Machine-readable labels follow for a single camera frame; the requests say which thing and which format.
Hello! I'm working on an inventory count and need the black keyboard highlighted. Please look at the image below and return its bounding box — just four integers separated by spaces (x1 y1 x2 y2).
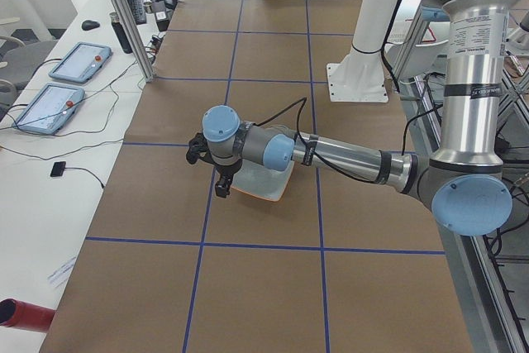
127 0 147 25

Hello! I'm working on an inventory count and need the blue teach pendant far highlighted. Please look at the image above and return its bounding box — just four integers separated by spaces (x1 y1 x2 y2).
48 42 112 83

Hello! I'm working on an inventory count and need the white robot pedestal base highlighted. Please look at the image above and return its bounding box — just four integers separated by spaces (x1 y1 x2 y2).
326 0 398 103

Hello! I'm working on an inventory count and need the red cylinder tube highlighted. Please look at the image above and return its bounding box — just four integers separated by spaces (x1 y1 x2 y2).
1 298 55 333

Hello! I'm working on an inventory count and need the grey square plate orange rim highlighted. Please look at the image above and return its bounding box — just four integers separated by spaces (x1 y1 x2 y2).
231 160 294 202

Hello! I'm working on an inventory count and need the blue teach pendant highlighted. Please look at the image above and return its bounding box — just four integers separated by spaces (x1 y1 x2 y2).
48 42 112 83
12 83 85 135

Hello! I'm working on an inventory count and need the small black puck device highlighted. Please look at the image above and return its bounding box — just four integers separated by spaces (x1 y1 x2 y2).
50 161 66 178

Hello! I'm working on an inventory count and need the black computer mouse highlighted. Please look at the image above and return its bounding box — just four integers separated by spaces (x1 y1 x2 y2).
81 20 100 31

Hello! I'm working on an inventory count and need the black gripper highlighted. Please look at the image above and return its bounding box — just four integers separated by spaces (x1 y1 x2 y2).
213 157 242 198

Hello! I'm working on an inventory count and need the blue teach pendant near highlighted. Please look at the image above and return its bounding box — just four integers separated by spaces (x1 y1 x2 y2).
12 83 85 135

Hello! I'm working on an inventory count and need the aluminium frame post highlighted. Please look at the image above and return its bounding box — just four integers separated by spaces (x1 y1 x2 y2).
111 0 155 83

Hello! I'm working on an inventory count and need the black water bottle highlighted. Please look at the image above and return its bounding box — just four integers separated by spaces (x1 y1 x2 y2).
109 12 132 54

